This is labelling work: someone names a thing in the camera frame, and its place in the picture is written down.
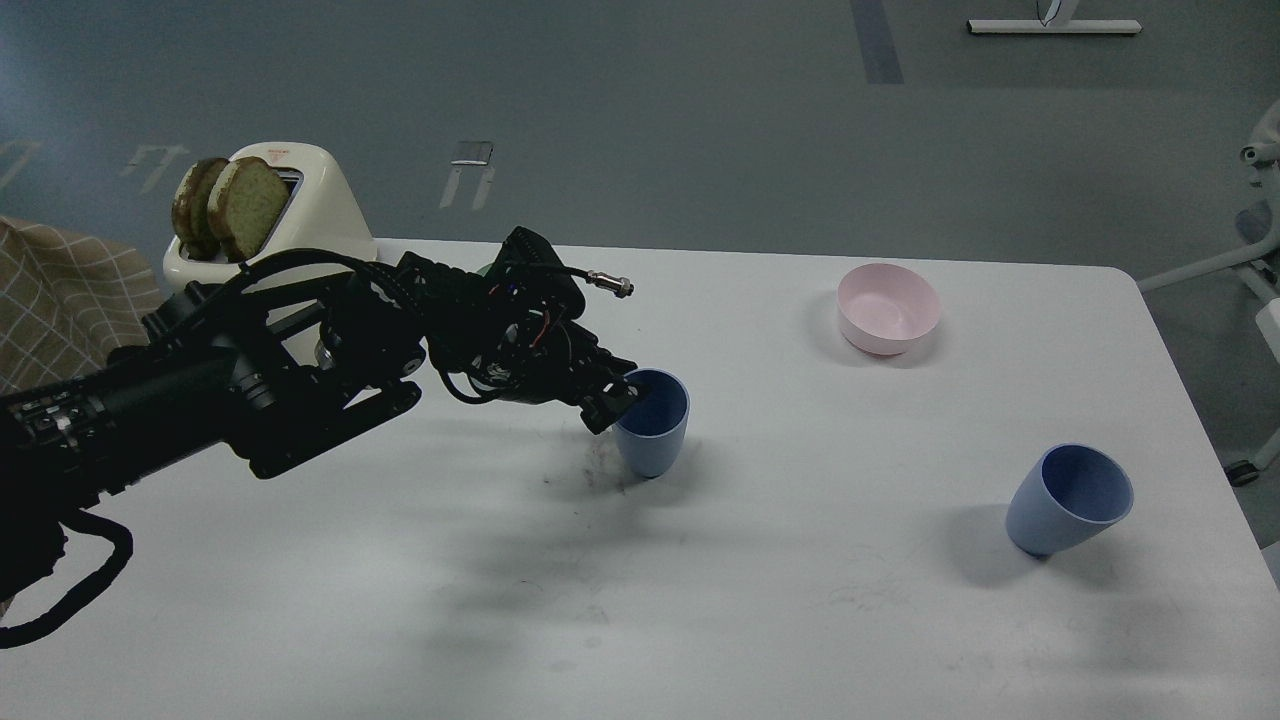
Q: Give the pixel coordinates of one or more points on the toast slice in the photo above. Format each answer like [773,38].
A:
[245,202]
[190,217]

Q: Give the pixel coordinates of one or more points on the checkered beige cloth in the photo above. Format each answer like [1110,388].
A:
[67,300]

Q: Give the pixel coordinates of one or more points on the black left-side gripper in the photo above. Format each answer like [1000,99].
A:
[518,344]

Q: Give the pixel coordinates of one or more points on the white chair frame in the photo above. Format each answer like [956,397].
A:
[1255,262]

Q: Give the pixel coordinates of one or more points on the blue cup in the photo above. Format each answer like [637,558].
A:
[1071,495]
[651,434]

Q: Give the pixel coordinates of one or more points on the rear toast slice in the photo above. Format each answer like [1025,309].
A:
[190,217]

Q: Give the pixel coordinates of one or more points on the front toast slice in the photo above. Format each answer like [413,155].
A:
[245,202]

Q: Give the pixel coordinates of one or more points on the white stand base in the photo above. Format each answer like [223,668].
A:
[1054,18]

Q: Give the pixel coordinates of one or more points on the pink bowl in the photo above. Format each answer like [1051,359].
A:
[886,309]

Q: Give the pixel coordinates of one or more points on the cream white toaster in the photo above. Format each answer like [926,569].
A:
[321,214]

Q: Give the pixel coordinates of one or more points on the black left-side robot arm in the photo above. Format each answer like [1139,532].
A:
[293,356]

